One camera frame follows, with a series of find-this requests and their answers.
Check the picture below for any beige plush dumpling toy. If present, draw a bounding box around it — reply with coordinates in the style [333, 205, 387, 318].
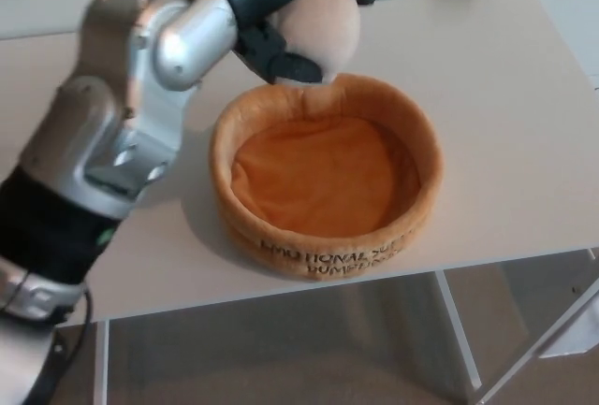
[272, 0, 363, 87]

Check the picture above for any orange round plush plate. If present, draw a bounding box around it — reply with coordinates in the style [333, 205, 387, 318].
[208, 72, 446, 282]

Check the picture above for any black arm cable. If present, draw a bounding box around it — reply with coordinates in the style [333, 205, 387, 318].
[25, 281, 95, 405]

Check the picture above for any white metal table leg frame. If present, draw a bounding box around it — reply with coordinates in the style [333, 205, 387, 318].
[434, 268, 484, 391]
[92, 319, 111, 405]

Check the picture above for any white slanted metal frame bar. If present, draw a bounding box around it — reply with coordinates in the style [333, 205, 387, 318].
[483, 246, 599, 405]

